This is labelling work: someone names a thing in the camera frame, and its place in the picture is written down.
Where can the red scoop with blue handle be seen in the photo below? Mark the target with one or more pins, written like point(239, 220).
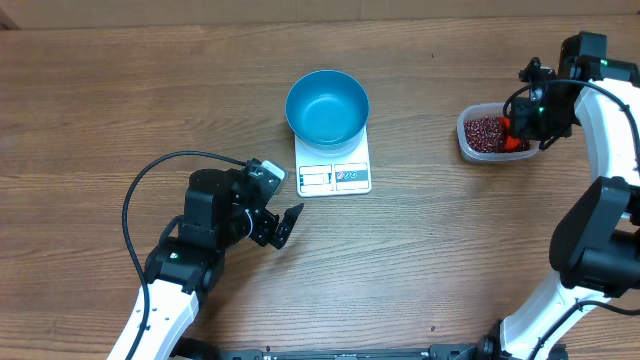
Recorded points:
point(511, 144)

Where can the red beans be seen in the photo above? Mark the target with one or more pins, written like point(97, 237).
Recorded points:
point(487, 136)

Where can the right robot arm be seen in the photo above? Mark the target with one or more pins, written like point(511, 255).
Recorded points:
point(592, 260)

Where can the white digital kitchen scale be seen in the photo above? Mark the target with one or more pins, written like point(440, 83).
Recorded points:
point(333, 172)

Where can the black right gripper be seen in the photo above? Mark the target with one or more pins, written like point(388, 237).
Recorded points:
point(521, 129)

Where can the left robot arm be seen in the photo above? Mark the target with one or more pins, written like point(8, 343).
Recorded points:
point(221, 208)

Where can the blue metal bowl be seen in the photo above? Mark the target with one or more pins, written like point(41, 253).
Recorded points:
point(327, 109)

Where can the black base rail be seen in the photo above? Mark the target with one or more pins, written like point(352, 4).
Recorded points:
point(350, 352)

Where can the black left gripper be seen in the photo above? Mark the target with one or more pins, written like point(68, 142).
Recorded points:
point(263, 231)

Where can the clear plastic container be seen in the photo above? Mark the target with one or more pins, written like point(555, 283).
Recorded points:
point(487, 110)

